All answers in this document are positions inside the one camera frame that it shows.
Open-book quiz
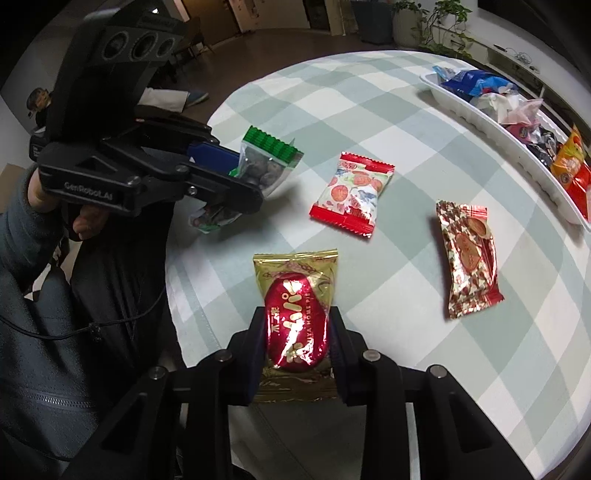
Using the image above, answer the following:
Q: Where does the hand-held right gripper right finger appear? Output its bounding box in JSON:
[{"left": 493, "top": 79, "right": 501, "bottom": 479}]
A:
[{"left": 329, "top": 305, "right": 532, "bottom": 480}]

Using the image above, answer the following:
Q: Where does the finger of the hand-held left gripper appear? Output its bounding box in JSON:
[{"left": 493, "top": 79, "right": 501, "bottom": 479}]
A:
[
  {"left": 137, "top": 163, "right": 265, "bottom": 216},
  {"left": 136, "top": 106, "right": 240, "bottom": 174}
]

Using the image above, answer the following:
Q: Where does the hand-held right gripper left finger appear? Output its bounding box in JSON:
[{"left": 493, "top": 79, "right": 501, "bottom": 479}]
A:
[{"left": 62, "top": 307, "right": 271, "bottom": 480}]

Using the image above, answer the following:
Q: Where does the green clear snack packet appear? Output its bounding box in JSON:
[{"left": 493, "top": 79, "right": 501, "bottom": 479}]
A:
[{"left": 188, "top": 126, "right": 304, "bottom": 234}]

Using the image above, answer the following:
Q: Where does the gold snack packet red oval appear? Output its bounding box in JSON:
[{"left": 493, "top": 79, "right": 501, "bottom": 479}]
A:
[{"left": 253, "top": 249, "right": 340, "bottom": 403}]

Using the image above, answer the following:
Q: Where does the white plastic tray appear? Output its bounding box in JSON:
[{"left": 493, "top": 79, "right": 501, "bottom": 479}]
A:
[{"left": 419, "top": 65, "right": 591, "bottom": 232}]

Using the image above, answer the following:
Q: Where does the white red snack packet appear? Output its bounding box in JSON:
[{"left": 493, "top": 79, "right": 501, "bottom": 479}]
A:
[{"left": 473, "top": 90, "right": 527, "bottom": 123}]

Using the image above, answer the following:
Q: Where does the pink snack packet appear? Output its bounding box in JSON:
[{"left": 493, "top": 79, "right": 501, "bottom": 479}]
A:
[{"left": 501, "top": 98, "right": 544, "bottom": 127}]

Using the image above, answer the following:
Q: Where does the black snack packet silver edge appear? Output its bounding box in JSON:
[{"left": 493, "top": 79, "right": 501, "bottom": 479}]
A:
[{"left": 526, "top": 129, "right": 559, "bottom": 169}]

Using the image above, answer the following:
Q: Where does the orange snack packet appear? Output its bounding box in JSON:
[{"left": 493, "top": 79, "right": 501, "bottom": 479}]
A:
[{"left": 550, "top": 124, "right": 588, "bottom": 185}]

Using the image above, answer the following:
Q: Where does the person's left hand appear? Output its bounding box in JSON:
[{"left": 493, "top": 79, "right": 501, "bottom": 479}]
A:
[{"left": 28, "top": 172, "right": 126, "bottom": 241}]

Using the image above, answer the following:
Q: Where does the cardboard box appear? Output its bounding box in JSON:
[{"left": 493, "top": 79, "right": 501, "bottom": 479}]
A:
[{"left": 0, "top": 164, "right": 29, "bottom": 214}]

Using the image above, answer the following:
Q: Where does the red white fruit print packet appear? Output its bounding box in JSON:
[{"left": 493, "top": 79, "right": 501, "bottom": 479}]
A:
[{"left": 308, "top": 151, "right": 395, "bottom": 240}]

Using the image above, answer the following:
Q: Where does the wooden cabinet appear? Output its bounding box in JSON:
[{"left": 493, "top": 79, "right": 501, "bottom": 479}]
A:
[{"left": 226, "top": 0, "right": 301, "bottom": 34}]

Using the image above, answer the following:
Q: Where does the red gold patterned snack packet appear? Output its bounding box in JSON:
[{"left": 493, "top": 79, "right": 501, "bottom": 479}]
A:
[{"left": 435, "top": 199, "right": 504, "bottom": 320}]

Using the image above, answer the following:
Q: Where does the person's dark jacket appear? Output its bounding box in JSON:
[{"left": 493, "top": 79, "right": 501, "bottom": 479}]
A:
[{"left": 0, "top": 208, "right": 183, "bottom": 476}]

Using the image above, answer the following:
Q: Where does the potted plant short dark pot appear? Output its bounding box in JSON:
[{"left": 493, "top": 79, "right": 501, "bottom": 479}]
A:
[{"left": 351, "top": 0, "right": 394, "bottom": 44}]

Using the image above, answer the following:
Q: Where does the potted plant short white pot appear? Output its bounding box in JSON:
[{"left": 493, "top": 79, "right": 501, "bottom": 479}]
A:
[{"left": 392, "top": 0, "right": 476, "bottom": 58}]

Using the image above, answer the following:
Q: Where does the light blue snack packet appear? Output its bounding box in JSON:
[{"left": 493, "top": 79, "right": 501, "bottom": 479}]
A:
[{"left": 431, "top": 65, "right": 462, "bottom": 86}]

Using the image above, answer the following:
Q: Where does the white television console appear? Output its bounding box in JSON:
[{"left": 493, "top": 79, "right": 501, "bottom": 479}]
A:
[{"left": 478, "top": 34, "right": 568, "bottom": 121}]

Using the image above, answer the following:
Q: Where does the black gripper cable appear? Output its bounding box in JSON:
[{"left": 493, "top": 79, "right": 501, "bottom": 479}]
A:
[{"left": 0, "top": 286, "right": 168, "bottom": 342}]

